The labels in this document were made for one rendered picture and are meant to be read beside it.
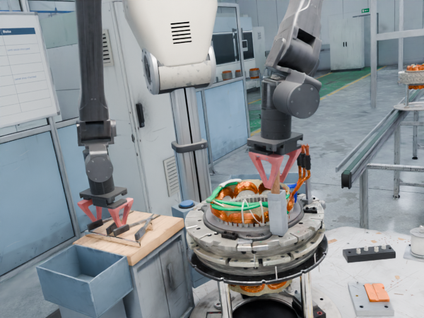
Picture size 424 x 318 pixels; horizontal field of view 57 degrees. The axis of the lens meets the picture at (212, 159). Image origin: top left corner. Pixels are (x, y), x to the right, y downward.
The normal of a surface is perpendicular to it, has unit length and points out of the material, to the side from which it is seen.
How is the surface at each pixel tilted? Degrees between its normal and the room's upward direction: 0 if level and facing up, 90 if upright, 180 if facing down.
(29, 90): 90
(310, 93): 93
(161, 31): 90
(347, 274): 0
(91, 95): 114
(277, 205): 90
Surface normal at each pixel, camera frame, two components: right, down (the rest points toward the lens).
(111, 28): -0.54, 0.29
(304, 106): 0.30, 0.28
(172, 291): 0.85, 0.04
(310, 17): 0.43, -0.09
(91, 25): 0.30, 0.60
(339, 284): -0.11, -0.96
